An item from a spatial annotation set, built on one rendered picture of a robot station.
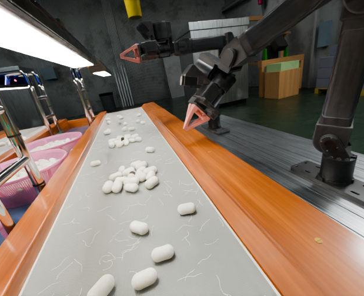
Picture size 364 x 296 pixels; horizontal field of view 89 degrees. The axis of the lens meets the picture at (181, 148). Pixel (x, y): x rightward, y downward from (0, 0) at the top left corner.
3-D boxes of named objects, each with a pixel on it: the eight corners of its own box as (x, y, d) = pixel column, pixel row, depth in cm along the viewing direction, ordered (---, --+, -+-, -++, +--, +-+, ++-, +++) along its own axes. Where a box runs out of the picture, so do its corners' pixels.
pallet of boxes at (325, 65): (386, 89, 394) (401, 33, 355) (364, 96, 376) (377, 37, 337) (334, 88, 487) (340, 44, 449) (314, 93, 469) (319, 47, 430)
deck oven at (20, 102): (54, 122, 660) (32, 68, 593) (46, 128, 567) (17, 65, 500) (10, 131, 624) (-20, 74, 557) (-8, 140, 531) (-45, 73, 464)
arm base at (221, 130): (217, 119, 87) (230, 116, 89) (199, 113, 105) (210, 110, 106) (218, 135, 90) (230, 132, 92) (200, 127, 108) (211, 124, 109)
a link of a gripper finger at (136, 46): (117, 46, 71) (142, 42, 73) (117, 49, 77) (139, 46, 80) (122, 64, 73) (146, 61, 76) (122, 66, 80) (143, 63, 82)
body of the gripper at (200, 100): (200, 103, 49) (218, 80, 49) (189, 100, 59) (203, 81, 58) (216, 118, 52) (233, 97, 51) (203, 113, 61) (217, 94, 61)
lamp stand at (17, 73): (65, 135, 136) (39, 70, 119) (56, 144, 118) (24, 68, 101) (36, 141, 132) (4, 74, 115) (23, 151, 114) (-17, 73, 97)
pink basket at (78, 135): (92, 144, 106) (86, 128, 102) (82, 162, 82) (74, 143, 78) (39, 155, 100) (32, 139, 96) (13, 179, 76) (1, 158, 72)
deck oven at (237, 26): (226, 98, 590) (222, 30, 519) (250, 101, 487) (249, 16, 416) (183, 107, 553) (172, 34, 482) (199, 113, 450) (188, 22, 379)
